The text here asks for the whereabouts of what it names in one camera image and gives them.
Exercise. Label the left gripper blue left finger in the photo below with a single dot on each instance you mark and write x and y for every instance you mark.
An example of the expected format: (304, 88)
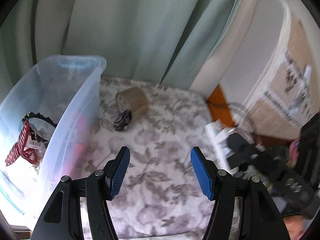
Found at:
(115, 172)

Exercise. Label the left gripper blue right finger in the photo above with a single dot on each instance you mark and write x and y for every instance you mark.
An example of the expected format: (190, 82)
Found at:
(206, 173)

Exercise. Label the white power strip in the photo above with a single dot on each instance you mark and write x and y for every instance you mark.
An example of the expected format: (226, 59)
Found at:
(217, 134)

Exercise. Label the black multiport charger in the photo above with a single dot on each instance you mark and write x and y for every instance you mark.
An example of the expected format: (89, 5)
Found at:
(242, 151)

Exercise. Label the black toy car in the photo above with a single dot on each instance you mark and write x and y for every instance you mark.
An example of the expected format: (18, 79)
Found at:
(122, 121)

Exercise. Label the floral white blanket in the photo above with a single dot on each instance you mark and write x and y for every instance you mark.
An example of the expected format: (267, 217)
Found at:
(160, 197)

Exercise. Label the brown packing tape roll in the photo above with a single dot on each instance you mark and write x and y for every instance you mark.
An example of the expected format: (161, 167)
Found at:
(133, 99)

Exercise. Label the red hair claw clip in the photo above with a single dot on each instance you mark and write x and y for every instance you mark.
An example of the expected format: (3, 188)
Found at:
(19, 149)

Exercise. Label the clear plastic storage bin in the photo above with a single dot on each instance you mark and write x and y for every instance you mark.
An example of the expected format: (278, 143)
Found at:
(59, 97)

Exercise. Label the black clover headband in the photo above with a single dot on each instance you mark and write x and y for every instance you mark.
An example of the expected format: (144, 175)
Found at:
(41, 128)

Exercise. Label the cardboard box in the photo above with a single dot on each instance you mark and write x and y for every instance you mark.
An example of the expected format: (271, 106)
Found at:
(291, 96)

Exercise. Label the green curtain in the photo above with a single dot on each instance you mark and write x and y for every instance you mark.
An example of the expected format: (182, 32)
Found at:
(163, 41)

